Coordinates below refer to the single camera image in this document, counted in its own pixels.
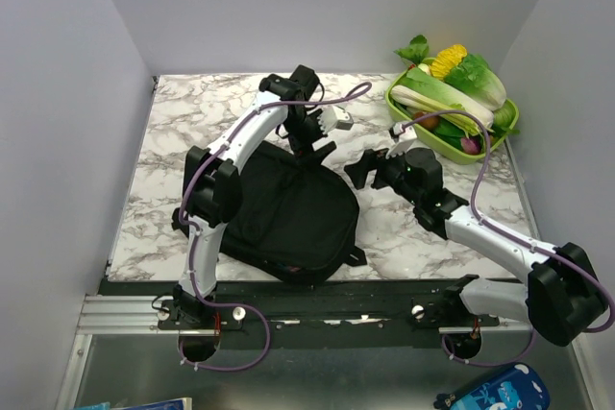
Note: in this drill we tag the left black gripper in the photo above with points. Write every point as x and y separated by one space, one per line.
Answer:
316 157

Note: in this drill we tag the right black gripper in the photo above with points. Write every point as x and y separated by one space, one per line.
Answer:
372 159

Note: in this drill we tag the black student backpack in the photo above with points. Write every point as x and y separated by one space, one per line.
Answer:
299 223

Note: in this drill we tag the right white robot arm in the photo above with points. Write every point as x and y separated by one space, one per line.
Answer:
556 290

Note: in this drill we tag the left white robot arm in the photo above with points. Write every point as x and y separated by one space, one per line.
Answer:
213 193

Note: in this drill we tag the green vegetable tray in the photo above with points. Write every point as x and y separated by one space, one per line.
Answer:
445 146

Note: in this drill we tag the napa cabbage toy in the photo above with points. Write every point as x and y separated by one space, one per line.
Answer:
419 90

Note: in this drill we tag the green leaf sprig toy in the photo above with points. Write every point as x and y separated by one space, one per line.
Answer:
416 50

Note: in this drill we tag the yellow corn toy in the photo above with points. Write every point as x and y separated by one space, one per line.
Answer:
446 60

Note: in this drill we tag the green lettuce toy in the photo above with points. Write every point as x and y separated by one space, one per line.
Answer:
473 77

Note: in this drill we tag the blue pencil case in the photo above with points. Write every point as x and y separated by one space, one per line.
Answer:
516 386

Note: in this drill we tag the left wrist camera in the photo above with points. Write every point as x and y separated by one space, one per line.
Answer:
334 118

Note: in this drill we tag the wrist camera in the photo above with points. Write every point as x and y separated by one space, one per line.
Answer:
402 136
334 118

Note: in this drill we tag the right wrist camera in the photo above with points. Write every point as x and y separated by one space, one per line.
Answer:
402 136

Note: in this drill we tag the black mounting base rail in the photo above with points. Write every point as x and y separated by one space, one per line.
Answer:
334 315

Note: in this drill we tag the aluminium extrusion rail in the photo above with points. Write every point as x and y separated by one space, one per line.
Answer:
110 315

